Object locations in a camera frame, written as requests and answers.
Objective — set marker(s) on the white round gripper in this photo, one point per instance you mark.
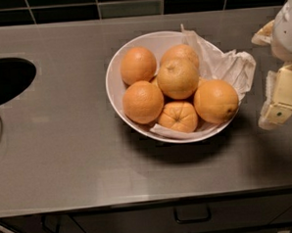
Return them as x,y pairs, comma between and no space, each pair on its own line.
286,33

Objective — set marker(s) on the white ceramic bowl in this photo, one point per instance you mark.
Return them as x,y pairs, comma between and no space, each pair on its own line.
116,87

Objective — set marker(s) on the white crumpled paper liner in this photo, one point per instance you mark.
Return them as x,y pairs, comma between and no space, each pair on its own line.
235,68

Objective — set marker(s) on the large orange right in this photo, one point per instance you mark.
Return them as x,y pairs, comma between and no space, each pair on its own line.
216,101

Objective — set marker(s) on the orange top back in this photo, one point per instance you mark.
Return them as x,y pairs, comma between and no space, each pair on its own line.
181,51

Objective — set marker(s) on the pale orange centre top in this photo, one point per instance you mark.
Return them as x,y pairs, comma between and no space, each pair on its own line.
178,78

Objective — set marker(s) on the small ribbed orange front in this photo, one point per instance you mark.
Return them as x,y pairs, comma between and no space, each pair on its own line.
179,116

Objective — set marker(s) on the orange top left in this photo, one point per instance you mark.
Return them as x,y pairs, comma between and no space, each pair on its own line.
137,64

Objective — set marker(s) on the orange front left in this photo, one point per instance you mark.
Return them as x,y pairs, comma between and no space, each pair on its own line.
142,102

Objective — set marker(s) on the dark drawer front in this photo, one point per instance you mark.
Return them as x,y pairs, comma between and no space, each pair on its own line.
226,215

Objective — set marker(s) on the black round lamp base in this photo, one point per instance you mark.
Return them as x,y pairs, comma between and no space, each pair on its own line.
16,75

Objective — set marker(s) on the black centre drawer handle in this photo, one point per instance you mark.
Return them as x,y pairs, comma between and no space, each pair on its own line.
191,216

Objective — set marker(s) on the black drawer handle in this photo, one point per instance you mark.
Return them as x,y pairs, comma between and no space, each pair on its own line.
50,223
191,216

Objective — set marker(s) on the black left drawer handle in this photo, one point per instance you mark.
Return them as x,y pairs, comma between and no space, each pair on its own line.
50,223

